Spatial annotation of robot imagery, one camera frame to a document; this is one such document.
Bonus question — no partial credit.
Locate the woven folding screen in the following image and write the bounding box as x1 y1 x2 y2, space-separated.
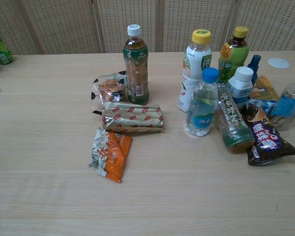
0 0 295 55

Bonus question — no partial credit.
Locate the green tea bottle white cap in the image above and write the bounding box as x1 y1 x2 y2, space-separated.
123 24 149 106

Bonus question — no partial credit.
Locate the clear wrapped bread bun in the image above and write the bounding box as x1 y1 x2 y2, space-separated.
89 71 127 108

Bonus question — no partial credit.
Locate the white drink bottle yellow cap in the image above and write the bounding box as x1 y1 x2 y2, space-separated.
178 29 212 113

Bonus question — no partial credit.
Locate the small water bottle blue cap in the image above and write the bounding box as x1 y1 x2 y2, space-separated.
185 67 220 137

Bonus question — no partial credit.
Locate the dark blue cap bottle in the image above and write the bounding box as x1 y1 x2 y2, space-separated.
247 55 262 85

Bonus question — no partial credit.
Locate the silver red-print snack pack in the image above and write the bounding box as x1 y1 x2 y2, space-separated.
92 101 164 135

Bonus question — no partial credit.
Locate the orange yellow snack bag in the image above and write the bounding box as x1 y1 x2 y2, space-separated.
248 75 280 102

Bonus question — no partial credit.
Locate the green package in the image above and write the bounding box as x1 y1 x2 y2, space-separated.
0 19 14 65

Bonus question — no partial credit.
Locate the orange white snack packet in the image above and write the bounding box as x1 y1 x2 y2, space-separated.
88 127 133 183

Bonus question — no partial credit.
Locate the small white cap bottle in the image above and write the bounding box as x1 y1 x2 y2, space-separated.
227 66 254 110

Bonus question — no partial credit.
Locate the dark purple snack bag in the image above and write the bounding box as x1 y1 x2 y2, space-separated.
244 98 295 167

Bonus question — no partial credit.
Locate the lying clear blue-label bottle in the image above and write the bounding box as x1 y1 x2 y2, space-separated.
269 83 295 132

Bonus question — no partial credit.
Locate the lying green tea bottle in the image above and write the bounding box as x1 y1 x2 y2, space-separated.
215 82 255 154

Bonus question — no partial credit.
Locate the green drink bottle yellow cap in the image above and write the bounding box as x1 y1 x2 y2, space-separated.
218 26 250 82

